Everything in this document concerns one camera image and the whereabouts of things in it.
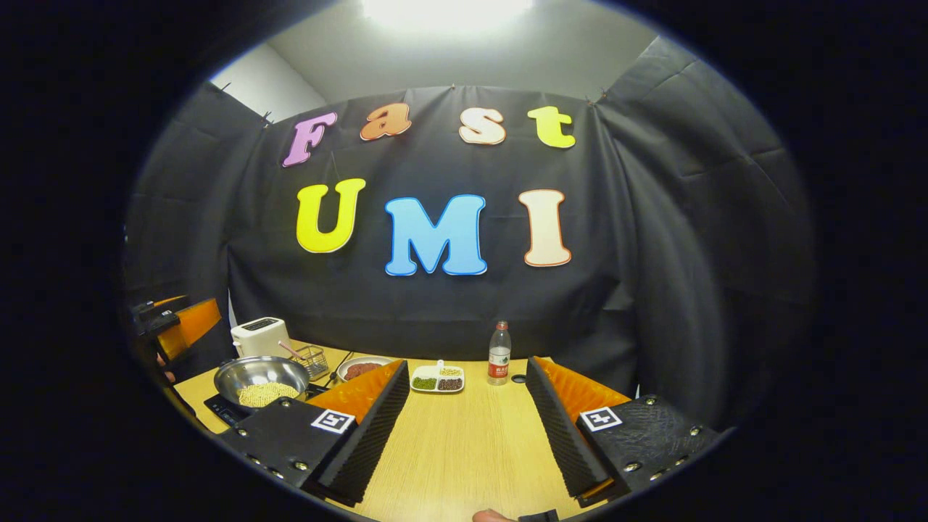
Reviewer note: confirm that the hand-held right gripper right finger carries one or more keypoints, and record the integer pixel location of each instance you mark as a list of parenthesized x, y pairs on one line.
[(558, 438)]

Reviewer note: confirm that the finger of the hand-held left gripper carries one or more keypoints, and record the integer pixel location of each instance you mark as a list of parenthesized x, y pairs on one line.
[(159, 304), (190, 325)]

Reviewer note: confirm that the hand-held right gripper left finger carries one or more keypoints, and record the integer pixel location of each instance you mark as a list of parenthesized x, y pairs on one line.
[(373, 438)]

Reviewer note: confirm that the black induction cooktop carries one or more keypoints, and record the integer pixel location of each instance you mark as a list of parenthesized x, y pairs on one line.
[(221, 412)]

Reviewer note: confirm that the brown meat steak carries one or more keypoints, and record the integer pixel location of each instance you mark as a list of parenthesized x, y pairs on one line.
[(371, 368), (352, 373)]

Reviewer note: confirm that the white toaster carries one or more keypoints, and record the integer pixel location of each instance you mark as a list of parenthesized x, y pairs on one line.
[(261, 337)]

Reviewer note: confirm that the round white plate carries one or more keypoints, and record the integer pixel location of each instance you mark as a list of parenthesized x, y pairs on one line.
[(348, 361)]

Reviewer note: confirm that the white divided bean dish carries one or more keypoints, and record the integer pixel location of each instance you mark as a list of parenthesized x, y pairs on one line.
[(438, 383)]

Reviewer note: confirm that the clear plastic water bottle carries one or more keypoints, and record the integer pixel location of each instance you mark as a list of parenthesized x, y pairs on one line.
[(499, 359)]

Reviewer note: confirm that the pink striped straw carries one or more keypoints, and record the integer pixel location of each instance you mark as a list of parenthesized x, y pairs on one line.
[(288, 349)]

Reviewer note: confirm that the pile of soybeans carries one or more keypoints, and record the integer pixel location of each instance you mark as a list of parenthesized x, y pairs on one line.
[(267, 394)]

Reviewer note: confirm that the black backdrop cloth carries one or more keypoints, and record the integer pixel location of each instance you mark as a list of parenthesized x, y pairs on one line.
[(652, 254)]

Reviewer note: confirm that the ceiling light panel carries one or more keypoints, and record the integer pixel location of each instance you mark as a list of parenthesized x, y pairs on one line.
[(446, 11)]

